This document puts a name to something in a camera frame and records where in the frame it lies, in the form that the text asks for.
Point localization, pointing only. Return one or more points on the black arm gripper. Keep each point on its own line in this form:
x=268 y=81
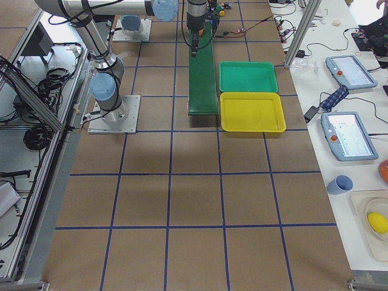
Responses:
x=194 y=25

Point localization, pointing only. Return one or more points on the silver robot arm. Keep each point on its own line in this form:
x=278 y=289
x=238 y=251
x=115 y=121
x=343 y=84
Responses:
x=81 y=14

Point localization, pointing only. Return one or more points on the green plastic tray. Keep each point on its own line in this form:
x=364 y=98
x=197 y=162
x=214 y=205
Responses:
x=235 y=76

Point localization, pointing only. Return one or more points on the green conveyor belt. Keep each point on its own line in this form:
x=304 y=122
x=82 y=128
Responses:
x=203 y=98

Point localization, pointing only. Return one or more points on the yellow plastic tray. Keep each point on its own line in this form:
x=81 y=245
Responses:
x=252 y=112

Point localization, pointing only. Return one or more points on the black power adapter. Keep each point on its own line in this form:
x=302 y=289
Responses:
x=310 y=113

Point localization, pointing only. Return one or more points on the blue plaid umbrella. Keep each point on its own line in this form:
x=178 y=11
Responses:
x=333 y=99

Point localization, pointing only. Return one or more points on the teach pendant far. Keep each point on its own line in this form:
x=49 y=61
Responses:
x=348 y=71

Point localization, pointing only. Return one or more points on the teach pendant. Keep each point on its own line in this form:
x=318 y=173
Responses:
x=348 y=71
x=347 y=137

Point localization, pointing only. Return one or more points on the teach pendant near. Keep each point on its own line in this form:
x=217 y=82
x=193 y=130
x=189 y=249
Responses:
x=347 y=137

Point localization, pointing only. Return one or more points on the blue cup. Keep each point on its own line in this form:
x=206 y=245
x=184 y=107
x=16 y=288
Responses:
x=339 y=185

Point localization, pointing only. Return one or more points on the beige tray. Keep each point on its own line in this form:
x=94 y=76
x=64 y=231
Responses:
x=364 y=203

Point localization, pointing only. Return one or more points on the yellow lemon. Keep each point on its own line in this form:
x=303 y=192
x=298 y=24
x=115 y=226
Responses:
x=377 y=222

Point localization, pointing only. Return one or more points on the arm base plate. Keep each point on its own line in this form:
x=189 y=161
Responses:
x=122 y=120
x=131 y=28

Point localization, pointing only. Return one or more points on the aluminium frame post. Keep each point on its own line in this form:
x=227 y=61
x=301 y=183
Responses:
x=301 y=31

